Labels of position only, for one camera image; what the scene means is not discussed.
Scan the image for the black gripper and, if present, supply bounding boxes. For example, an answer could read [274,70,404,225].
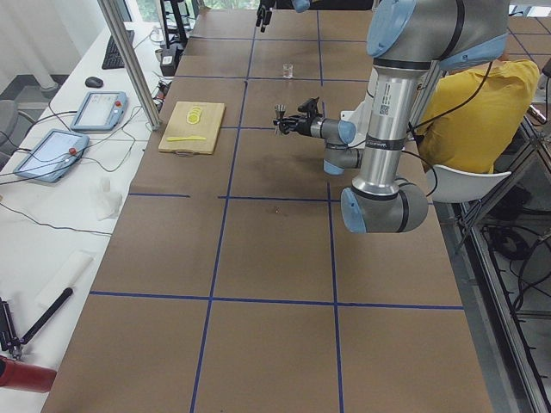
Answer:
[273,115,324,137]
[256,0,276,33]

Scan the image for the steel measuring jigger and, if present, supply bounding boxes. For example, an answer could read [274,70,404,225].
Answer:
[273,104,286,135]

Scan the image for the clear glass cup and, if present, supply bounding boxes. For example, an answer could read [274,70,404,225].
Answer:
[282,63,294,79]

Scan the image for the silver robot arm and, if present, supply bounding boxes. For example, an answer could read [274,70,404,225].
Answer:
[341,1,509,233]
[256,0,374,33]

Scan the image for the bamboo cutting board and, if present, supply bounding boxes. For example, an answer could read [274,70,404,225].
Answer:
[158,102,226,155]

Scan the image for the yellow plastic knife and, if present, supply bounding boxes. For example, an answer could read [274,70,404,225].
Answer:
[166,135,207,142]

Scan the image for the black box device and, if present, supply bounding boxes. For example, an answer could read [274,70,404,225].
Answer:
[160,44,183,77]

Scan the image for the black keyboard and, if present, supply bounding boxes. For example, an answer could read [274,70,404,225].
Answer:
[102,36,125,70]

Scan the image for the white chair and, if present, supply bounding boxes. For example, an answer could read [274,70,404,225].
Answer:
[425,164,511,203]

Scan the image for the person in yellow shirt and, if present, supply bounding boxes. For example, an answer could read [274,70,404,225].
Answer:
[416,56,540,174]

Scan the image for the black computer mouse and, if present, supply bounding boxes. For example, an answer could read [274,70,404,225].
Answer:
[85,77,103,89]

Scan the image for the teach pendant far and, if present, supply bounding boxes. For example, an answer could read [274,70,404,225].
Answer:
[71,91,127,133]

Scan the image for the teach pendant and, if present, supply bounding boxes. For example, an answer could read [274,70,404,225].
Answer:
[14,129,90,183]
[71,91,127,133]

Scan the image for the crumpled white tissue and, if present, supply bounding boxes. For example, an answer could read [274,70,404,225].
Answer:
[90,176,122,221]

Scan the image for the teach pendant near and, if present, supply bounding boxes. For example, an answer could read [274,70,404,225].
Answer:
[14,129,90,183]

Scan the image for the white foam block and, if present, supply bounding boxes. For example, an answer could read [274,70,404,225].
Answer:
[34,250,94,308]

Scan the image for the black tripod tool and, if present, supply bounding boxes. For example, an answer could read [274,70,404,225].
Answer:
[0,287,74,361]

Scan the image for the red bottle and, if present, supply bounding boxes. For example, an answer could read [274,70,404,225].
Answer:
[1,356,57,393]

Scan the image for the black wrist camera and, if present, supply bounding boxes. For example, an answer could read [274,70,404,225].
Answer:
[297,97,320,118]

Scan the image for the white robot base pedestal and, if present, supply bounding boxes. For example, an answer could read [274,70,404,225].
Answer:
[341,69,378,148]

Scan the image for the aluminium frame post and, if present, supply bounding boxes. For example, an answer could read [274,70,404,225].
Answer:
[97,0,161,131]

